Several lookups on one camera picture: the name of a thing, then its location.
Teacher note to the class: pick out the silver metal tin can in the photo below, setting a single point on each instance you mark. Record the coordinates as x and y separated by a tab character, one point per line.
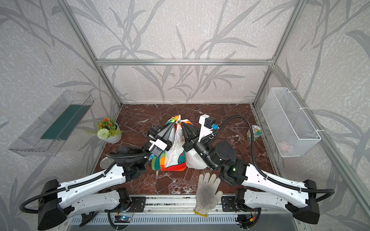
106	162

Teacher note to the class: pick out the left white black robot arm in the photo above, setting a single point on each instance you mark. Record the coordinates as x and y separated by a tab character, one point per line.
59	201

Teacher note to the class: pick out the clear acrylic wall shelf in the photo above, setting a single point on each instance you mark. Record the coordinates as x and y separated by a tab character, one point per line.
46	136

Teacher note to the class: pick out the white knit work glove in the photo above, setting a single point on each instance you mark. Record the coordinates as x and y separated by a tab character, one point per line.
207	194

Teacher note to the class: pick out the potted artificial flower plant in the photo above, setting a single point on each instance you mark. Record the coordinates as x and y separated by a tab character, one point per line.
107	130

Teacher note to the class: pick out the aluminium cage frame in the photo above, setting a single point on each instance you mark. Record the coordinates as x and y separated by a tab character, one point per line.
357	187

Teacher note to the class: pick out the green circuit board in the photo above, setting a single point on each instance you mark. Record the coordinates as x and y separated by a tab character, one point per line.
123	218

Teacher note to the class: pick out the small green labelled jar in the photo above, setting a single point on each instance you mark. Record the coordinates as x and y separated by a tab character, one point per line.
254	133

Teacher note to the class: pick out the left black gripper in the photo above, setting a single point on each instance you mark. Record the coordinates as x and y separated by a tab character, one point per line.
154	136

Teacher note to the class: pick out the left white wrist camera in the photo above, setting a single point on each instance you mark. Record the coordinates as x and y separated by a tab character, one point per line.
156	149

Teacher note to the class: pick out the rainbow striped child jacket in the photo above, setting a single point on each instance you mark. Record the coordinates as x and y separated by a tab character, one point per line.
177	158

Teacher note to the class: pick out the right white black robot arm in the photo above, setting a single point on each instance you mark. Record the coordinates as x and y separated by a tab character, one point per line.
259	188

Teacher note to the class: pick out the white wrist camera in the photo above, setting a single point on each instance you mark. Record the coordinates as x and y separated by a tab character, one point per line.
208	127
156	149

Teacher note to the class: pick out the pink object in basket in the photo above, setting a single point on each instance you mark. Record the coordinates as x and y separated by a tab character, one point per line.
284	147

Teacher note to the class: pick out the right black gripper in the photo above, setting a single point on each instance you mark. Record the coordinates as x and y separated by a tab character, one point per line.
191	141

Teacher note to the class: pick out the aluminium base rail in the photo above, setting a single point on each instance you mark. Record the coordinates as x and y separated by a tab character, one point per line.
166	204

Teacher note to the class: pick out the white wire mesh basket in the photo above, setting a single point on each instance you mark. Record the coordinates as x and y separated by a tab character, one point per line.
287	121

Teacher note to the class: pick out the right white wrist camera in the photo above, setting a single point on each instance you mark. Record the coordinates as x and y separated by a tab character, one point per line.
208	127

